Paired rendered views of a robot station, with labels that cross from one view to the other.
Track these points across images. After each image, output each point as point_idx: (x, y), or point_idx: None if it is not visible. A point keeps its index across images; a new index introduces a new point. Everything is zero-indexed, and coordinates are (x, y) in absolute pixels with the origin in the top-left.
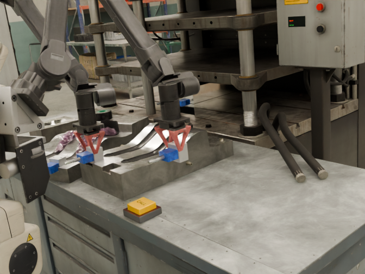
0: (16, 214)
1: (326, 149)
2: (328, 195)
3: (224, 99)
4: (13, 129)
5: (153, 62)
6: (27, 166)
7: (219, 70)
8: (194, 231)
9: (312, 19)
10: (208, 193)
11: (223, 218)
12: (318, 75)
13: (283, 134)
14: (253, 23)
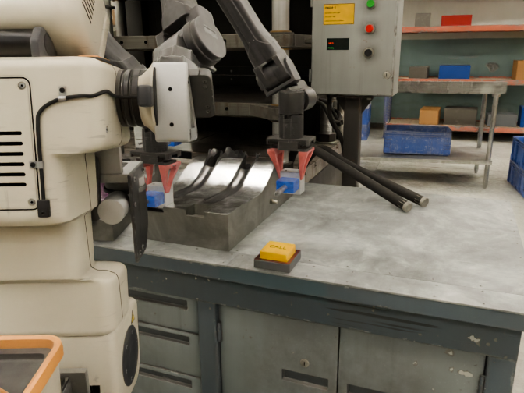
0: (124, 281)
1: (357, 185)
2: (451, 220)
3: (215, 139)
4: (188, 131)
5: (280, 61)
6: (137, 204)
7: (227, 100)
8: (370, 271)
9: (358, 41)
10: (325, 231)
11: (381, 254)
12: (354, 104)
13: None
14: (294, 42)
